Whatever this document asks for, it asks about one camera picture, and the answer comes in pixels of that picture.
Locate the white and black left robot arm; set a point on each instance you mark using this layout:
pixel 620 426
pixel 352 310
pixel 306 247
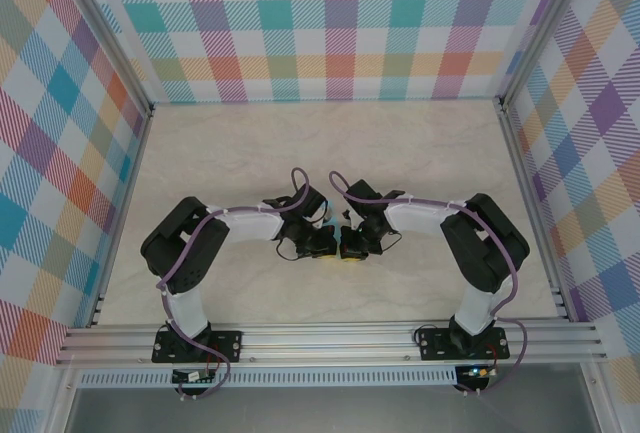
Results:
pixel 185 308

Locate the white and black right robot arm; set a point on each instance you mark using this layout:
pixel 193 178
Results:
pixel 475 308

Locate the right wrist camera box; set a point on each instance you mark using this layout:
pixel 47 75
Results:
pixel 350 217

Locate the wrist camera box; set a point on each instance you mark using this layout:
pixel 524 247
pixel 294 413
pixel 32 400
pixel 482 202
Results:
pixel 325 215
pixel 350 217

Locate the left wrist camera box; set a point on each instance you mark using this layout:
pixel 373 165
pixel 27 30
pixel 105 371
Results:
pixel 325 215

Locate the aluminium mounting rail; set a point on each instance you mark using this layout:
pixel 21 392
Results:
pixel 325 343

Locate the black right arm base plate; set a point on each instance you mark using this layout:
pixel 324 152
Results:
pixel 435 343

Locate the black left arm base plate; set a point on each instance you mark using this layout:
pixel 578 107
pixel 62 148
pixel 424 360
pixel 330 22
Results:
pixel 227 345

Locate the aluminium side rail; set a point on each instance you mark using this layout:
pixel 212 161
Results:
pixel 517 153
pixel 125 213

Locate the aluminium frame post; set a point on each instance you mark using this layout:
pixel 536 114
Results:
pixel 107 38
pixel 545 28

